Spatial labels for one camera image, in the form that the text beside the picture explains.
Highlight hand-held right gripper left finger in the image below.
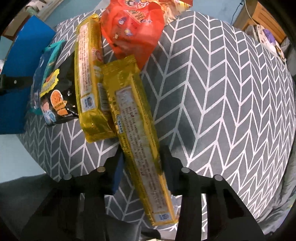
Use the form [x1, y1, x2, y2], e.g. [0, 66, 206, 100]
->
[20, 148, 125, 241]

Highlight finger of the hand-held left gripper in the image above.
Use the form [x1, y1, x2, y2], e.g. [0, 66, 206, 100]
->
[0, 74, 35, 91]

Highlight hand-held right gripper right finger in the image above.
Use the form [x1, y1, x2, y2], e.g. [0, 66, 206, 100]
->
[159, 145, 266, 241]

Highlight teal clear candy packet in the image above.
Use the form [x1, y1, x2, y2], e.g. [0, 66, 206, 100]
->
[30, 40, 67, 115]

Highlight yellow biscuit packet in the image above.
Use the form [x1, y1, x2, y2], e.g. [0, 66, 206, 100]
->
[74, 14, 117, 143]
[100, 55, 179, 226]

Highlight black yellow-print snack packet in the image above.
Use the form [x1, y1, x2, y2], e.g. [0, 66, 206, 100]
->
[39, 52, 80, 126]

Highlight blue-edged cardboard box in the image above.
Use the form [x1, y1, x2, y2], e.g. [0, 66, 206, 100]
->
[0, 15, 57, 135]

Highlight large red snack bag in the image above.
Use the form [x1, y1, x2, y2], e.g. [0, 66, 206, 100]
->
[100, 0, 166, 70]

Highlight orange crinkled snack bag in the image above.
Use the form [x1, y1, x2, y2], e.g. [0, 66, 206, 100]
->
[162, 0, 193, 25]

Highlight grey chevron tablecloth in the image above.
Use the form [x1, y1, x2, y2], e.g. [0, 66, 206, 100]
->
[18, 9, 296, 232]

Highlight purple soft item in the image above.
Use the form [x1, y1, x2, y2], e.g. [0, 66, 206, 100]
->
[264, 29, 277, 45]

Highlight wooden headboard shelf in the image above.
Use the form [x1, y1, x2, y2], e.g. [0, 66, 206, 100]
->
[232, 0, 287, 44]

